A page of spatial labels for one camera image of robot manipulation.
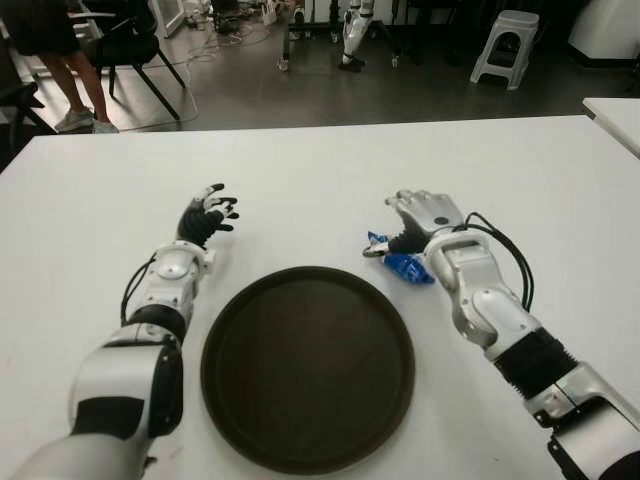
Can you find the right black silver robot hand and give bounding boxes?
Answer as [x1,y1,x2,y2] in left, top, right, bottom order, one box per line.
[363,188,464,260]

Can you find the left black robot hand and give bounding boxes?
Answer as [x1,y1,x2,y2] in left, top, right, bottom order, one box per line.
[175,183,240,249]

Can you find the blue Oreo cookie package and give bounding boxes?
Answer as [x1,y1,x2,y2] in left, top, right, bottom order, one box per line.
[367,229,435,286]

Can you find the round dark brown tray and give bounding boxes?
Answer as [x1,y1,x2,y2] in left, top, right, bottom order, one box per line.
[200,266,416,475]

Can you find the person in black shorts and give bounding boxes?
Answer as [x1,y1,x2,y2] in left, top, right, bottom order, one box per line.
[9,0,120,135]

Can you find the black chair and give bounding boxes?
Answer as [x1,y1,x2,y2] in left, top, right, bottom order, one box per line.
[67,0,187,121]

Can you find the white humanoid robot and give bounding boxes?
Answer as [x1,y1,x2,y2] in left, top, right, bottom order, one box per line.
[337,0,376,70]

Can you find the white framed panel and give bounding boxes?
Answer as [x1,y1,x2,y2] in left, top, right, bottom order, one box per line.
[149,0,187,39]

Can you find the white plastic stool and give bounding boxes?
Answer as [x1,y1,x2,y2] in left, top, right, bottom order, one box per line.
[469,9,541,91]

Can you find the white side table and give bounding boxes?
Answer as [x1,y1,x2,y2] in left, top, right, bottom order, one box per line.
[582,97,640,160]

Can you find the white cabinet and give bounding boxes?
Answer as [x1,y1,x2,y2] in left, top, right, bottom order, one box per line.
[568,0,640,69]

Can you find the black left forearm cable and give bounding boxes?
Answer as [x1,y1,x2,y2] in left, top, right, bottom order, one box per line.
[121,252,159,321]

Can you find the black forearm cable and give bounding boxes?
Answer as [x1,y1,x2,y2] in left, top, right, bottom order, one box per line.
[121,252,159,321]
[452,212,535,314]

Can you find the black right forearm cable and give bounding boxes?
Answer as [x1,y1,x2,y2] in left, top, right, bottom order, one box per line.
[452,212,535,314]

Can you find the white floor cable tangle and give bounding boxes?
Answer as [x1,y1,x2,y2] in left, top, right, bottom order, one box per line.
[169,14,281,126]

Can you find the black chair frame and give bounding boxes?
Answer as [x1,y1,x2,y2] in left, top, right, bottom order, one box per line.
[0,82,51,151]

